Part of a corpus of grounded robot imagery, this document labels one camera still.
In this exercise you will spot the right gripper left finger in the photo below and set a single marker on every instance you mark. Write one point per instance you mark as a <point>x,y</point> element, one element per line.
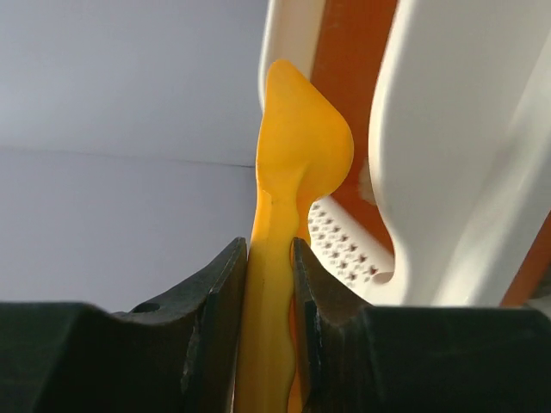
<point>174,352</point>

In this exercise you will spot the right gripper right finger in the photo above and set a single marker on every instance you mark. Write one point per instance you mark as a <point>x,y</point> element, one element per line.
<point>358,357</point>

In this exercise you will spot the yellow plastic litter scoop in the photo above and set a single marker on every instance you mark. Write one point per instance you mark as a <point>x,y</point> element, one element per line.
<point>304,151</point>

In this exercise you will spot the cream orange litter box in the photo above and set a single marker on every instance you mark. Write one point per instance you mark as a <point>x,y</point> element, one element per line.
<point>448,201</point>

